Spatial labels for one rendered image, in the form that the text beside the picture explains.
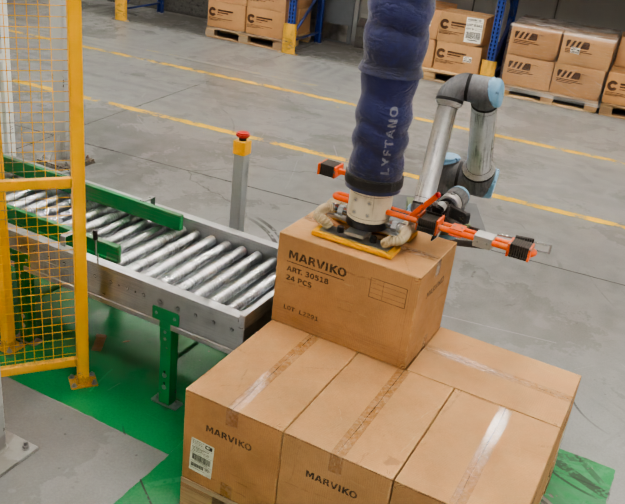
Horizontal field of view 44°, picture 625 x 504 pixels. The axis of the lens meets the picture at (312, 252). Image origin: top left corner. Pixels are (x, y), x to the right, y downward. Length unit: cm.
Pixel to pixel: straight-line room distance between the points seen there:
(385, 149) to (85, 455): 172
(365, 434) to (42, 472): 133
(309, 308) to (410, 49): 108
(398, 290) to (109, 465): 136
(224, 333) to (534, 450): 128
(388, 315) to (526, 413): 61
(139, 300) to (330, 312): 86
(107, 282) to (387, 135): 142
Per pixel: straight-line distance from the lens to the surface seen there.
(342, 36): 1202
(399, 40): 277
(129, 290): 346
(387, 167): 291
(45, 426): 356
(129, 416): 358
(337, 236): 301
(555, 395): 314
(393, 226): 303
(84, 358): 370
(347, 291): 300
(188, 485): 307
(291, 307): 316
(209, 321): 324
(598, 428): 403
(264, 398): 279
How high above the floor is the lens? 221
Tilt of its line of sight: 26 degrees down
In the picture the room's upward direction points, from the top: 7 degrees clockwise
